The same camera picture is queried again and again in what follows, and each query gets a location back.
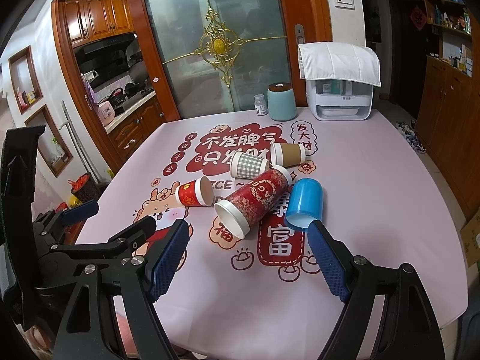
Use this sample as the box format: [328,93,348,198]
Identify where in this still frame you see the tall red patterned paper cup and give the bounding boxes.
[214,165,293,239]

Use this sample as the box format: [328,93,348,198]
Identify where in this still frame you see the blue plastic cup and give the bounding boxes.
[284,178,324,232]

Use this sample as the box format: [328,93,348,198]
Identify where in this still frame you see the small red paper cup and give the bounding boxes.
[175,176,214,207]

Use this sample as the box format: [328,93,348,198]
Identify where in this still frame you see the brown sleeved paper cup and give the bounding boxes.
[270,142,307,167]

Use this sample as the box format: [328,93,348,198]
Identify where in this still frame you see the grey checked paper cup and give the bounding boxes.
[229,151,270,180]

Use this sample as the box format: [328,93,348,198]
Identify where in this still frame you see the pink printed tablecloth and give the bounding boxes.
[78,109,468,359]

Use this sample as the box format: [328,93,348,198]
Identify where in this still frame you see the pink rice cooker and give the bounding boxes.
[97,100,115,127]

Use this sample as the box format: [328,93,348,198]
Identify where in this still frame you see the white countertop appliance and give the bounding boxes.
[306,80,374,121]

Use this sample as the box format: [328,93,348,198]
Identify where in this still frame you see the teal canister with brown lid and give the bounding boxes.
[267,82,297,122]

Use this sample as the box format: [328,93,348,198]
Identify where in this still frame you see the small white pill bottle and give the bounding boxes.
[254,94,268,116]

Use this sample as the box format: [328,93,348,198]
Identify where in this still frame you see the dark wooden shelf cabinet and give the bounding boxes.
[416,0,479,218]

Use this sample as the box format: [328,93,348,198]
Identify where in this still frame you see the wooden upper kitchen cabinets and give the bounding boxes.
[65,0,134,48]

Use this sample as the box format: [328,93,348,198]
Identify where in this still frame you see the white quilted cloth cover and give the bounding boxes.
[298,41,382,87]

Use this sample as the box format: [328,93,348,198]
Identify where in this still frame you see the frosted glass sliding door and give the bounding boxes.
[128,0,332,120]

